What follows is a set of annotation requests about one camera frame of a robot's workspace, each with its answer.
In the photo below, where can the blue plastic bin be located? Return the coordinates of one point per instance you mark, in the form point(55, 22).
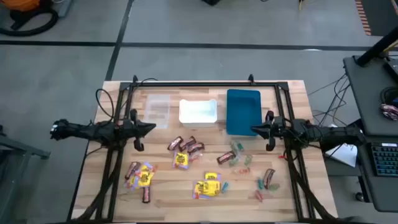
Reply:
point(242, 109)

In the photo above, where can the black caster wheel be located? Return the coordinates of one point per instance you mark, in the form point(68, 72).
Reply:
point(359, 197)

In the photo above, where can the black laptop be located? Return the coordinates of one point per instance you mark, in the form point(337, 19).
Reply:
point(392, 70)

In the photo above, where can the dark mat with striped edge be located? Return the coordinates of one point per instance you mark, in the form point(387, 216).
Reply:
point(382, 18)

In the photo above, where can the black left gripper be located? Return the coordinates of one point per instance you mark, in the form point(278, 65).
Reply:
point(133, 128)

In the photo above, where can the black backlit keyboard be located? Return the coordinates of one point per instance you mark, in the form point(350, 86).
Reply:
point(385, 160)

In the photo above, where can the spare candy pile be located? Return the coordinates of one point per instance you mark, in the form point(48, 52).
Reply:
point(389, 111)

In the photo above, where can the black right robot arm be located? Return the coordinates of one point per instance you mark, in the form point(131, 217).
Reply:
point(329, 134)

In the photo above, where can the grey metal table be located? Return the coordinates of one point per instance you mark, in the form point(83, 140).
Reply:
point(18, 147)

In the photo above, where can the black pole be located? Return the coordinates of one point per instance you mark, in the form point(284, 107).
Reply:
point(376, 48)

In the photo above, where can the black aluminium table frame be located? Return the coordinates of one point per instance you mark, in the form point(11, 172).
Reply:
point(202, 84)

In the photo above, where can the green clear-wrapped hard candy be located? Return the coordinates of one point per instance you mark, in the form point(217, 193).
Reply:
point(274, 187)
point(247, 160)
point(234, 146)
point(240, 147)
point(234, 161)

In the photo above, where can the red clear-wrapped hard candy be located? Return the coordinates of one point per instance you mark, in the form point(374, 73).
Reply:
point(243, 170)
point(258, 195)
point(195, 156)

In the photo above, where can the clear plastic bin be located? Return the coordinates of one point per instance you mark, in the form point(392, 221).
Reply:
point(157, 109)

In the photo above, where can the dark grey side table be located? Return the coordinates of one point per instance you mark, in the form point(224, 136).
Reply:
point(367, 186)

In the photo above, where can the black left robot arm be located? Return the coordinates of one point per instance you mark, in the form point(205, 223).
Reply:
point(81, 131)

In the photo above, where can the black equipment base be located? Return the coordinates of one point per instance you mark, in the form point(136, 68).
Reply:
point(211, 2)

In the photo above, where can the grey desk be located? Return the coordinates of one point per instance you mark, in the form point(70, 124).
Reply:
point(363, 93)

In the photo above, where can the white plastic bin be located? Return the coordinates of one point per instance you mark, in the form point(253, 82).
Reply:
point(198, 113)

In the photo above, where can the grey power strip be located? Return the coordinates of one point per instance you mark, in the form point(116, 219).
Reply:
point(63, 7)

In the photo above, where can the orange shop vacuum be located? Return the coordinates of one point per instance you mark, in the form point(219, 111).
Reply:
point(18, 4)

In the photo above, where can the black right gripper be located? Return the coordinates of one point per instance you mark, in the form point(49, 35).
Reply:
point(276, 128)

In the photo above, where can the small red tag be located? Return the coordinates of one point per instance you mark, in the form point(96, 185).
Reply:
point(283, 157)

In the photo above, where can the white paper sheet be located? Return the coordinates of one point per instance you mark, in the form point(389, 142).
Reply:
point(345, 154)

